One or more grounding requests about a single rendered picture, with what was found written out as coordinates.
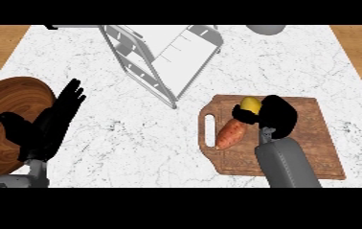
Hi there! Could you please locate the round brown wooden board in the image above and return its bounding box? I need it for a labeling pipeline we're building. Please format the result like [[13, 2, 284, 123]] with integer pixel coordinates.
[[0, 76, 58, 175]]

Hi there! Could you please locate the grey wire tiered basket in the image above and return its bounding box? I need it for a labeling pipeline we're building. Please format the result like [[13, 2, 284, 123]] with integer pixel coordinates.
[[97, 25, 225, 110]]

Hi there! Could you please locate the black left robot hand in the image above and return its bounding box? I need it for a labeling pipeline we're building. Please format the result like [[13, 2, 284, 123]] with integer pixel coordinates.
[[0, 78, 87, 163]]

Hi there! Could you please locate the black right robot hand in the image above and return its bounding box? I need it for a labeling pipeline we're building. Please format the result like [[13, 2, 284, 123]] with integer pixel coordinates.
[[230, 94, 300, 140]]

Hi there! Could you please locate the grey round object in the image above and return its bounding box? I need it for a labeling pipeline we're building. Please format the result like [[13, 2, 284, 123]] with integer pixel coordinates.
[[245, 25, 288, 36]]

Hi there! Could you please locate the brown wooden cutting board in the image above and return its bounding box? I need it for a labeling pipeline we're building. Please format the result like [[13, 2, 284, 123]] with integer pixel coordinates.
[[198, 94, 347, 181]]

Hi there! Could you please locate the yellow lemon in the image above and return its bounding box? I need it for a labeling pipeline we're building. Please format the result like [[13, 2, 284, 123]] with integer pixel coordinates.
[[239, 96, 263, 116]]

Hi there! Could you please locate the orange sweet potato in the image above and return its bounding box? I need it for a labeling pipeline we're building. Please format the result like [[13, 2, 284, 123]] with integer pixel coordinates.
[[214, 118, 248, 151]]

